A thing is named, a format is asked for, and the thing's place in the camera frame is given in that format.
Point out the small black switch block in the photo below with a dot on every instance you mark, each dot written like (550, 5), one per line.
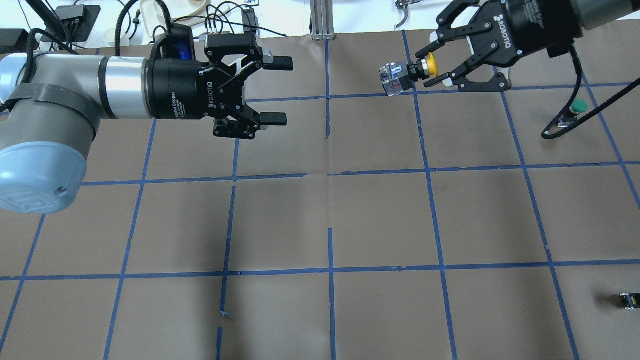
(630, 300)

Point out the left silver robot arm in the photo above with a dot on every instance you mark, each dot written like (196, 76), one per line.
(56, 103)

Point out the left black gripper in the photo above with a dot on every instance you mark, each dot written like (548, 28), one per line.
(176, 89)

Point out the yellow push button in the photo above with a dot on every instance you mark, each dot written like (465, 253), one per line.
(399, 77)

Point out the aluminium frame post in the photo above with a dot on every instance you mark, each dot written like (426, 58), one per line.
(322, 20)

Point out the black power adapter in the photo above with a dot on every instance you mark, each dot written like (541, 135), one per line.
(250, 21)

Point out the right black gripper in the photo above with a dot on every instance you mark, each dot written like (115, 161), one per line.
(530, 35)

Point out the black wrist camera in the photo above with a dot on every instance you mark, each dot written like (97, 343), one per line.
(175, 44)

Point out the beige plate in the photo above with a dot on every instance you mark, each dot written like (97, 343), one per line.
(152, 14)

